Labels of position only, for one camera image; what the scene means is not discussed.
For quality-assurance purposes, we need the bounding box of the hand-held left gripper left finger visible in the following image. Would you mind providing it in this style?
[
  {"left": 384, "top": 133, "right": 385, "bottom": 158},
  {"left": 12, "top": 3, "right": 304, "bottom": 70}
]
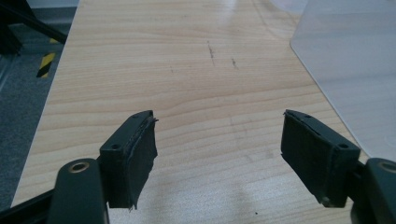
[{"left": 99, "top": 109, "right": 159, "bottom": 210}]

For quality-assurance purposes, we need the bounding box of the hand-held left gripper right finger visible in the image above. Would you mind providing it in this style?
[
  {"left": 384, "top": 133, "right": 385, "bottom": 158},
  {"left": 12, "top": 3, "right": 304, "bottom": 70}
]
[{"left": 280, "top": 108, "right": 361, "bottom": 209}]

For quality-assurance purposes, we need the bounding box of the translucent white plastic mat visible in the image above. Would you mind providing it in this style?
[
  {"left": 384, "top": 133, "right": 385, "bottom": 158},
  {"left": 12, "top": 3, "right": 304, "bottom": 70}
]
[{"left": 290, "top": 0, "right": 396, "bottom": 163}]

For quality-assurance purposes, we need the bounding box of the yellow black striped floor tape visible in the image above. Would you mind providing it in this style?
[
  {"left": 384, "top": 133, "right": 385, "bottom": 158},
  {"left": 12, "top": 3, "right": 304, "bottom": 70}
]
[{"left": 35, "top": 37, "right": 60, "bottom": 79}]

